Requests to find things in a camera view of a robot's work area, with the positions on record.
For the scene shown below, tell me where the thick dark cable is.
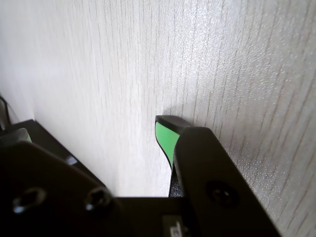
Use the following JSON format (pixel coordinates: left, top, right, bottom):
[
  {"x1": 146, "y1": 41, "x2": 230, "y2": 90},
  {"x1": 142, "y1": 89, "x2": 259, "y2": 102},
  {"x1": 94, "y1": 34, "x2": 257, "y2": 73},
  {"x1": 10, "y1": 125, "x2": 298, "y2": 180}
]
[{"x1": 0, "y1": 93, "x2": 12, "y2": 131}]

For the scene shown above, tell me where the black box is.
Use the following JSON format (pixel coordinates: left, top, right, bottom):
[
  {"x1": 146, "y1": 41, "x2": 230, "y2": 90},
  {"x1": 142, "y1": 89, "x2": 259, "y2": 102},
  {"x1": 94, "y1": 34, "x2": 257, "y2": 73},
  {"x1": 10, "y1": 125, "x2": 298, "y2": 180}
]
[{"x1": 0, "y1": 119, "x2": 107, "y2": 192}]

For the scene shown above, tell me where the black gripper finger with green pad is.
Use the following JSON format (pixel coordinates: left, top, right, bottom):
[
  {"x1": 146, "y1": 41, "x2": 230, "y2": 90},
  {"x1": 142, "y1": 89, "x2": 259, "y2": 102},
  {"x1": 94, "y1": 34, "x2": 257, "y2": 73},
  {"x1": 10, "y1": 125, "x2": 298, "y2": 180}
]
[
  {"x1": 0, "y1": 127, "x2": 135, "y2": 237},
  {"x1": 155, "y1": 115, "x2": 283, "y2": 237}
]

